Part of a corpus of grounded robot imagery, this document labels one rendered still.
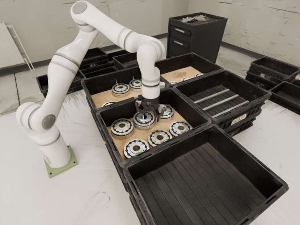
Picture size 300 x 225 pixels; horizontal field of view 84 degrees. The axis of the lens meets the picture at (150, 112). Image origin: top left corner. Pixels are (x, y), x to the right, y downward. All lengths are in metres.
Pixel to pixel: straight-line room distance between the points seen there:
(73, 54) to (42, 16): 2.89
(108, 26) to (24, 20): 2.95
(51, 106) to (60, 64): 0.15
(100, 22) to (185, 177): 0.63
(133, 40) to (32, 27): 3.05
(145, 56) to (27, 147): 0.78
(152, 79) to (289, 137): 0.85
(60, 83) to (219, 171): 0.66
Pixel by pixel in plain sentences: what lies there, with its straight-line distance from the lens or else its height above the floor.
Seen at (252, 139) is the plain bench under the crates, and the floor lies 0.70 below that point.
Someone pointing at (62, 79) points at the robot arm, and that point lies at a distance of 0.67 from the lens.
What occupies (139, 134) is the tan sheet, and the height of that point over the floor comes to 0.83.
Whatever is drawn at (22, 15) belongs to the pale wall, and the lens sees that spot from 3.55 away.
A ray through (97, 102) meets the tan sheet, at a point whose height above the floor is 0.83.
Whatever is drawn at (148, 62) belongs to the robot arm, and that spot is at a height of 1.17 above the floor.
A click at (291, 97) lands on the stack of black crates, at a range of 2.01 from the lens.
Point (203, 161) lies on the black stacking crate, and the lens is 0.71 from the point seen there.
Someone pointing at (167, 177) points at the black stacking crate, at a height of 0.83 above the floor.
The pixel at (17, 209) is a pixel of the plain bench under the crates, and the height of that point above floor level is 0.70.
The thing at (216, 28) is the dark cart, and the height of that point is 0.81.
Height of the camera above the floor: 1.40
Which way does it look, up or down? 42 degrees down
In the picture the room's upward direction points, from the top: straight up
